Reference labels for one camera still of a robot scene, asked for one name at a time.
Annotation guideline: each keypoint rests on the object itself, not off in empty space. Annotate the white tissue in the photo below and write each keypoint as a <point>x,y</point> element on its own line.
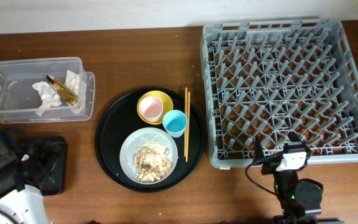
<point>48,94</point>

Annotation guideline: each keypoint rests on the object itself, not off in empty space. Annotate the round black tray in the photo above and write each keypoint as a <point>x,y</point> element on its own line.
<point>121,119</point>

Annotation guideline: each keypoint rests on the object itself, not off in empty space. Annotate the right wooden chopstick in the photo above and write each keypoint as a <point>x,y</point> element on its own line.
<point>188,124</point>

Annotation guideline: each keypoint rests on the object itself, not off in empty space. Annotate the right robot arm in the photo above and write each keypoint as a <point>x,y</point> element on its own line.
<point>300,199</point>

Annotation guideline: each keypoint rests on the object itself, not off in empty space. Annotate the yellow bowl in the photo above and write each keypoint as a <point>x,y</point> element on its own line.
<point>166,100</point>

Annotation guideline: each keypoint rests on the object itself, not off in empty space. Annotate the wooden chopstick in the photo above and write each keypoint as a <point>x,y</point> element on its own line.
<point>188,124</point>
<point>186,119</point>

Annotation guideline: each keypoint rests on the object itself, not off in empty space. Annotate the clear plastic bin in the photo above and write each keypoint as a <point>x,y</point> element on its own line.
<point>21,103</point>

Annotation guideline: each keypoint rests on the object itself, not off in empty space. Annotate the grey dishwasher rack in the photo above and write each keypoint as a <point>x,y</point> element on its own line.
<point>264,80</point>

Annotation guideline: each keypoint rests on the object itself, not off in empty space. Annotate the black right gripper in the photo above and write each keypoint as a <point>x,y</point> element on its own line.
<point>270,165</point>

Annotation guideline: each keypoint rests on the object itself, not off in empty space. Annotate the left wooden chopstick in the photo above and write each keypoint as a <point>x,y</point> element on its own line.
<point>186,119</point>

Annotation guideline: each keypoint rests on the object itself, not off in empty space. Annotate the pink cup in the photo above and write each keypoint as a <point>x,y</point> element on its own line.
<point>151,108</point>

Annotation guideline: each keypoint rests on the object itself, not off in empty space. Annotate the grey plate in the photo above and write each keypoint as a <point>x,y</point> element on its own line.
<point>134,140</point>

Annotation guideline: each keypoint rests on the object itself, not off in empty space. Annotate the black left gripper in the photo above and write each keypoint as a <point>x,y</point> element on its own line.
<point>46,154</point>

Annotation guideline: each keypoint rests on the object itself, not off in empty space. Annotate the peanut shells and rice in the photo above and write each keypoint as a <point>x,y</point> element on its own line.
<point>152,161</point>

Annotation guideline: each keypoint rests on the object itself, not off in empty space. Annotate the blue cup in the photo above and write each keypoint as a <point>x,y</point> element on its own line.
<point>174,123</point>

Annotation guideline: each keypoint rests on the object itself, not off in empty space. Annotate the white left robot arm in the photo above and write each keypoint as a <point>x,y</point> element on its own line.
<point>25,206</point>

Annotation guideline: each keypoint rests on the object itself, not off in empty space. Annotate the black rectangular tray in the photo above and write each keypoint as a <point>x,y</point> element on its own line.
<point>61,148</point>

